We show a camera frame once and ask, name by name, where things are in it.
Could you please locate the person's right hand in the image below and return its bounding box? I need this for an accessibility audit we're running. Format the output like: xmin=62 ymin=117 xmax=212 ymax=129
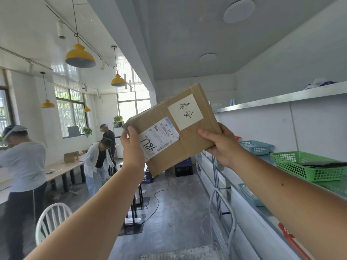
xmin=198 ymin=122 xmax=245 ymax=169

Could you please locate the person's left hand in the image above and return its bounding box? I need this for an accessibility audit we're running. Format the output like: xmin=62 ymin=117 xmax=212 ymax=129
xmin=120 ymin=125 xmax=146 ymax=174

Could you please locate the labelled cardboard parcel box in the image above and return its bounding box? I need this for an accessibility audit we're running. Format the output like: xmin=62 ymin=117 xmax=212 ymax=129
xmin=123 ymin=83 xmax=223 ymax=178

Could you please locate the person's right forearm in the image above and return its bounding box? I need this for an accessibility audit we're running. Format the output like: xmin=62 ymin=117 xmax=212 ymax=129
xmin=225 ymin=147 xmax=347 ymax=260

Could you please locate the person's left forearm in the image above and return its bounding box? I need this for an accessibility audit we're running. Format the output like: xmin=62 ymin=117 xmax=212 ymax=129
xmin=24 ymin=162 xmax=147 ymax=260

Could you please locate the white standing air conditioner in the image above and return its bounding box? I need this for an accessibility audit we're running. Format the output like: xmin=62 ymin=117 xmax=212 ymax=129
xmin=113 ymin=121 xmax=124 ymax=159

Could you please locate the barred window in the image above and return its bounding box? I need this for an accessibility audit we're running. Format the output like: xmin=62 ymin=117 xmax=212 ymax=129
xmin=117 ymin=90 xmax=151 ymax=124
xmin=55 ymin=86 xmax=88 ymax=139

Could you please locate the black plastic crate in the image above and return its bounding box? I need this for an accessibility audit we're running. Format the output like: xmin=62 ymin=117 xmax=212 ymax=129
xmin=174 ymin=157 xmax=193 ymax=177

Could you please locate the blue plastic crate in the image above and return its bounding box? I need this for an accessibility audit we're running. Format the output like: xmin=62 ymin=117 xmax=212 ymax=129
xmin=141 ymin=168 xmax=155 ymax=184

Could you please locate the blue plastic basket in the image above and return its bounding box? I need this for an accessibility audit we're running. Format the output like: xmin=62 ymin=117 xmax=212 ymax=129
xmin=238 ymin=183 xmax=265 ymax=207
xmin=239 ymin=140 xmax=275 ymax=156

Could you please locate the open cardboard box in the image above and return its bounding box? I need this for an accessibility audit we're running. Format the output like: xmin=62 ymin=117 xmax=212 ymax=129
xmin=64 ymin=151 xmax=80 ymax=163

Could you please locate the black table stand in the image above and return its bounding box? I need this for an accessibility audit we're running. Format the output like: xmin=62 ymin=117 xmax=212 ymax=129
xmin=118 ymin=183 xmax=151 ymax=236

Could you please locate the long wooden table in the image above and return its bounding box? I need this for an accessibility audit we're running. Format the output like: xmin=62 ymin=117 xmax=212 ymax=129
xmin=0 ymin=157 xmax=87 ymax=205

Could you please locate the metal platform trolley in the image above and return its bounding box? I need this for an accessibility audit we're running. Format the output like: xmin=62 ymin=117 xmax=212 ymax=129
xmin=140 ymin=188 xmax=237 ymax=260

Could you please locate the green plastic basket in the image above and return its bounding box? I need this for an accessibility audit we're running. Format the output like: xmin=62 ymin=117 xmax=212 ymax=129
xmin=270 ymin=151 xmax=347 ymax=182

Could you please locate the large yellow pendant lamp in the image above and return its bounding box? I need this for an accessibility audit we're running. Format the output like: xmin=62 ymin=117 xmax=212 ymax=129
xmin=65 ymin=35 xmax=96 ymax=68

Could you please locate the white metal shelf unit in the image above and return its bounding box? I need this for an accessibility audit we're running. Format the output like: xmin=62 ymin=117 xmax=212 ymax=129
xmin=195 ymin=81 xmax=347 ymax=260

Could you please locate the white spindle-back chair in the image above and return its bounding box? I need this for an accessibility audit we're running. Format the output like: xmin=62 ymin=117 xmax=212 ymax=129
xmin=35 ymin=203 xmax=73 ymax=246

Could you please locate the black flat package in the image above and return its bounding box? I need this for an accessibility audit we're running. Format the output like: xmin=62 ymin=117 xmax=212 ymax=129
xmin=301 ymin=161 xmax=347 ymax=169

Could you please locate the white plastic bag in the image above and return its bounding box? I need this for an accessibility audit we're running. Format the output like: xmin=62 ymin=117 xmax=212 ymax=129
xmin=304 ymin=78 xmax=335 ymax=90

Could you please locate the red flat item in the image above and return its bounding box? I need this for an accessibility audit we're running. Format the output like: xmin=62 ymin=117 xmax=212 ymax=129
xmin=278 ymin=223 xmax=312 ymax=260

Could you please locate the black floor cable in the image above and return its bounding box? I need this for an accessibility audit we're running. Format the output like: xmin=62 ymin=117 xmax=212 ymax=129
xmin=145 ymin=173 xmax=171 ymax=224

